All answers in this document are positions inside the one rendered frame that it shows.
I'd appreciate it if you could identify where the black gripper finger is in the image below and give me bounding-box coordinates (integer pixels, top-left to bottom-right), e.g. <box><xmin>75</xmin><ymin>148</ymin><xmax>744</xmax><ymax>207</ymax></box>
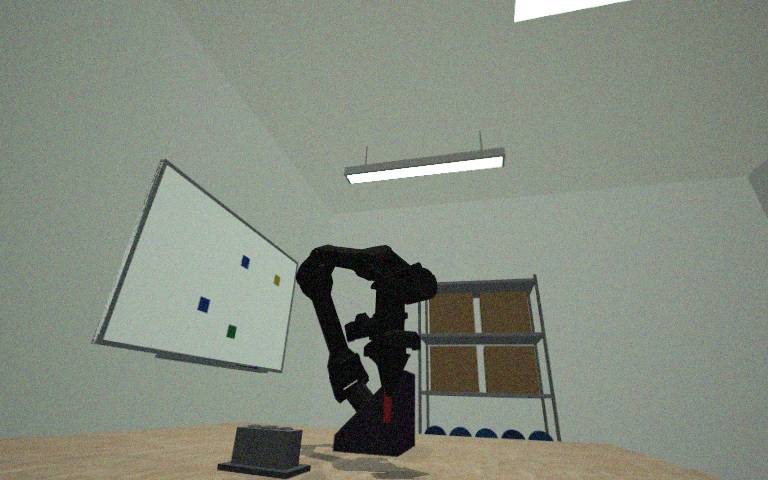
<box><xmin>369</xmin><ymin>355</ymin><xmax>384</xmax><ymax>395</ymax></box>
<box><xmin>375</xmin><ymin>352</ymin><xmax>411</xmax><ymax>396</ymax></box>

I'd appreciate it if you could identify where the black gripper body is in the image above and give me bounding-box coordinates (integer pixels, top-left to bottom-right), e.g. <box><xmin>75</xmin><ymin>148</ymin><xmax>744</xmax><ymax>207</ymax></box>
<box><xmin>363</xmin><ymin>305</ymin><xmax>421</xmax><ymax>357</ymax></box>

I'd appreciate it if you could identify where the red peg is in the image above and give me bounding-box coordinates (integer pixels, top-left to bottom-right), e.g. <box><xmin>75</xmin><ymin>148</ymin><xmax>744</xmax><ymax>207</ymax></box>
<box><xmin>383</xmin><ymin>386</ymin><xmax>392</xmax><ymax>423</ymax></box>

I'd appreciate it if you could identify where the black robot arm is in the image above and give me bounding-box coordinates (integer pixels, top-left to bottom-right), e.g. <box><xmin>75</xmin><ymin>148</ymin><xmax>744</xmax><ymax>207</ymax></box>
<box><xmin>296</xmin><ymin>244</ymin><xmax>438</xmax><ymax>412</ymax></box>

